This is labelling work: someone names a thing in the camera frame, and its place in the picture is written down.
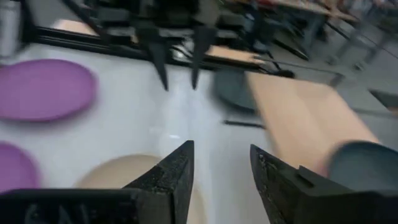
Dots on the black round plate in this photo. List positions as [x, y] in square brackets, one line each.
[233, 90]
[367, 168]

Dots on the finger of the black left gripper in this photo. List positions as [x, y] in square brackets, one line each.
[200, 46]
[160, 59]

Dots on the purple round plate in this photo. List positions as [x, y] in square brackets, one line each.
[43, 90]
[15, 168]

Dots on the white container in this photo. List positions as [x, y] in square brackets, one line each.
[9, 28]

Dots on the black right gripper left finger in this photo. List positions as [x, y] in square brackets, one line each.
[168, 193]

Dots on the beige round plate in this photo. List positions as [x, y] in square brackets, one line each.
[118, 174]

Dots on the black metal table frame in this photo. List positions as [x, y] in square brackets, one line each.
[77, 42]

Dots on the wooden shelf with black legs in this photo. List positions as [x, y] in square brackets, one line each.
[304, 118]

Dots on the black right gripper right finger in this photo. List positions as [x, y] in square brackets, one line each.
[286, 199]

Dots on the wooden background table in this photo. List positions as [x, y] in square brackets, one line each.
[311, 6]

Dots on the white table mat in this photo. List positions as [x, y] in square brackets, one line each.
[133, 109]

